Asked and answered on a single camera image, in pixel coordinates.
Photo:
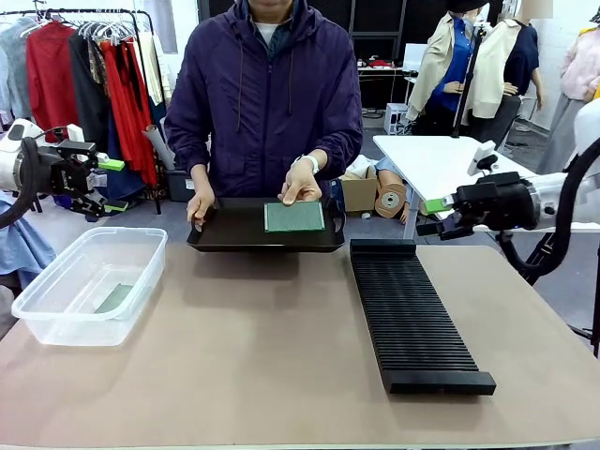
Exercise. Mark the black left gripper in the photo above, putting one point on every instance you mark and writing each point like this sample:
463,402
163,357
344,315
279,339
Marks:
65,171

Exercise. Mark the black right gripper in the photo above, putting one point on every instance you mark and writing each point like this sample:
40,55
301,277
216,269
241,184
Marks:
501,201

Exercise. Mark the black plastic tray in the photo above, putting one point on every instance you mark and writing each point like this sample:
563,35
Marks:
234,229

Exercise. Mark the green PCB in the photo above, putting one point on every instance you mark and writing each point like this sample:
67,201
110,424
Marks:
295,218
115,298

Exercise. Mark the person's left forearm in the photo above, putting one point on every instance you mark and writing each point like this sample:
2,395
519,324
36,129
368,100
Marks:
337,150

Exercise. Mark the person's right forearm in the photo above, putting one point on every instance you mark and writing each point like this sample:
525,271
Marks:
185,150

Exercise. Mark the person's right hand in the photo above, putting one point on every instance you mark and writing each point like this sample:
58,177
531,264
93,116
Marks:
200,206

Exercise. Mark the person's left hand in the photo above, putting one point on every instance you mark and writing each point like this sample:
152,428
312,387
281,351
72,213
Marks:
300,183

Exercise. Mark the navy garment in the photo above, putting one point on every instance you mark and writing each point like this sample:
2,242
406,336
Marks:
126,183

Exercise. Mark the tan mannequin torso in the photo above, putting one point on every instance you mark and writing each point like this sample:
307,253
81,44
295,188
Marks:
389,194

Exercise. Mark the white table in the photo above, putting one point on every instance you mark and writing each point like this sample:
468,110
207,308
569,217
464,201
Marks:
431,159

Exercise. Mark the grey paper roll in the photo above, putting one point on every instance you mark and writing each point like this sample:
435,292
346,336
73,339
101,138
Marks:
157,145

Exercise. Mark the dark storage bin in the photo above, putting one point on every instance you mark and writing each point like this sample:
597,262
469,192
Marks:
178,185

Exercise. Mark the brown cardboard box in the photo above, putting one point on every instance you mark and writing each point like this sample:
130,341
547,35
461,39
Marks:
358,192

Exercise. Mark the red dress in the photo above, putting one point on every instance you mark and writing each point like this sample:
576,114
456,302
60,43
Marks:
126,108

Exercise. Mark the dark grey garment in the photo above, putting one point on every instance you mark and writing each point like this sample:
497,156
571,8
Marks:
89,94

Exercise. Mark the white crate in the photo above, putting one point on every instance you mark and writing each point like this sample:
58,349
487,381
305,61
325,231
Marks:
396,117

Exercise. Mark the red shirt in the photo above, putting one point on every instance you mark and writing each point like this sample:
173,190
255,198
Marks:
49,79

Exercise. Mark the cream garment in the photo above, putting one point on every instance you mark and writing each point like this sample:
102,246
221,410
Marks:
150,70

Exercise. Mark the black slotted rack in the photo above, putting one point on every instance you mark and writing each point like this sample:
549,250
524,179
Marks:
422,347

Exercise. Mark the white wristwatch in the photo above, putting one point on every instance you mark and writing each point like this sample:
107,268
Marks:
311,161

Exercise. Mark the black tripod pole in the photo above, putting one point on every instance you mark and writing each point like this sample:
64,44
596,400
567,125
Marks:
469,79

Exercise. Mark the light grey garment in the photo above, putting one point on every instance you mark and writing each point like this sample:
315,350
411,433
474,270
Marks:
11,70

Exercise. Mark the clear plastic box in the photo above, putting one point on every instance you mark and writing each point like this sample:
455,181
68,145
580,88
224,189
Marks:
47,328

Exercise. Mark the mannequin in cream jacket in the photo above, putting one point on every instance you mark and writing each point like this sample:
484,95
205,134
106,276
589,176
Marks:
497,70

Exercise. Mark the mannequin in beige coat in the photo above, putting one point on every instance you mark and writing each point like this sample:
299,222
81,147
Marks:
440,51

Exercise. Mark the black clothes rack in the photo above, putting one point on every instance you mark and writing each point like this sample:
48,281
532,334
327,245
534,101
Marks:
117,10

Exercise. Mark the person in purple jacket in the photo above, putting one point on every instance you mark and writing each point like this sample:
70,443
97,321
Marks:
262,94

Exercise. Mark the mannequin in pink top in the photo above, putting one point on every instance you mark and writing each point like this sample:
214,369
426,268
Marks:
579,70

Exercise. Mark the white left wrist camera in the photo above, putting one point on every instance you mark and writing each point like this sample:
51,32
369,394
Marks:
75,133

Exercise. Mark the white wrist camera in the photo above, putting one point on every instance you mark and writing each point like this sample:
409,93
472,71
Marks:
482,157
75,133

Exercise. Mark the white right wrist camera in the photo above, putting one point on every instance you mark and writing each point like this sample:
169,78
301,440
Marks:
482,157

